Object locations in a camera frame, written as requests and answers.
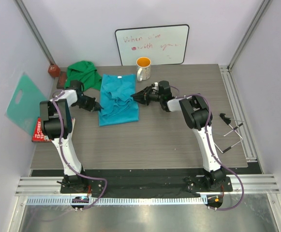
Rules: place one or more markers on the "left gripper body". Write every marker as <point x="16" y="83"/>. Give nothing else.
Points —
<point x="86" y="103"/>

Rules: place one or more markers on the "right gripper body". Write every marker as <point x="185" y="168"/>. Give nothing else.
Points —
<point x="155" y="96"/>

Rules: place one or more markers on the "blue t shirt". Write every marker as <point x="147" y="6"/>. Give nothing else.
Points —
<point x="118" y="105"/>

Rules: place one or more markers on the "white mug orange inside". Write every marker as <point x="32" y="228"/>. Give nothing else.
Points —
<point x="143" y="69"/>

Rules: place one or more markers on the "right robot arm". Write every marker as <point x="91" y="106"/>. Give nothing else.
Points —
<point x="198" y="117"/>

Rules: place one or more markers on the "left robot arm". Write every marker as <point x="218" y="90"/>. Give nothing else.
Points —
<point x="57" y="125"/>

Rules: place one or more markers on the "green t shirt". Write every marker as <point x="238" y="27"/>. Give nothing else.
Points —
<point x="86" y="73"/>

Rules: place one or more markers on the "brown block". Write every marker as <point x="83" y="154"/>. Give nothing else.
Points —
<point x="54" y="70"/>

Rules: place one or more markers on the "whiteboard with red writing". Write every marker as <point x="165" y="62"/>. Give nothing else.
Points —
<point x="161" y="44"/>

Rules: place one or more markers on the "red book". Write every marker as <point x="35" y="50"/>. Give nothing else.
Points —
<point x="38" y="135"/>

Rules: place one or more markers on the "teal plastic cutting board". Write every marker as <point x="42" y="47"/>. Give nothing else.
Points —
<point x="24" y="107"/>

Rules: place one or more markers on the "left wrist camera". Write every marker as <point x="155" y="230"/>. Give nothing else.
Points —
<point x="77" y="86"/>

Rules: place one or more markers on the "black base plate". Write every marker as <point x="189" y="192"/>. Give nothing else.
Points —
<point x="150" y="183"/>

